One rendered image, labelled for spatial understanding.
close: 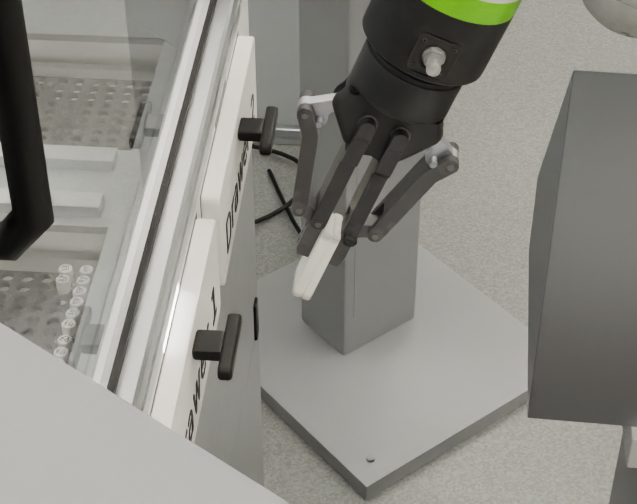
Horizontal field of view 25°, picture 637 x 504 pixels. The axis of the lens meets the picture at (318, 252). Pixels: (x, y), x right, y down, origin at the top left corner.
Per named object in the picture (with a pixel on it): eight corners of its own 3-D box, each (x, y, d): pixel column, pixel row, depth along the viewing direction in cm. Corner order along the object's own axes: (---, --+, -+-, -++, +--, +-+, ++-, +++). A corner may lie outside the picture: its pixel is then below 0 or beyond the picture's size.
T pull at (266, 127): (278, 115, 149) (278, 103, 148) (271, 158, 143) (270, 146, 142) (243, 113, 149) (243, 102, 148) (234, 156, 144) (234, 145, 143)
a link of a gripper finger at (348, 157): (381, 127, 104) (363, 120, 103) (321, 238, 111) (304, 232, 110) (383, 97, 107) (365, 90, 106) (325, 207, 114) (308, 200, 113)
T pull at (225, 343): (242, 322, 125) (242, 310, 124) (231, 384, 119) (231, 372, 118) (200, 320, 125) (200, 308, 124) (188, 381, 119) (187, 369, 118)
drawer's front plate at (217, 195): (257, 118, 163) (254, 33, 156) (224, 289, 140) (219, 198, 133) (241, 118, 163) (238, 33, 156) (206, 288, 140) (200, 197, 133)
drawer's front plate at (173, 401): (221, 306, 138) (215, 215, 131) (174, 548, 116) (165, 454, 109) (202, 305, 139) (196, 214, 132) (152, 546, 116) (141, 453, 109)
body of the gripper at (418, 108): (360, 58, 98) (312, 160, 104) (476, 100, 100) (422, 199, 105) (366, 2, 104) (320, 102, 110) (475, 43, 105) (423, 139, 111)
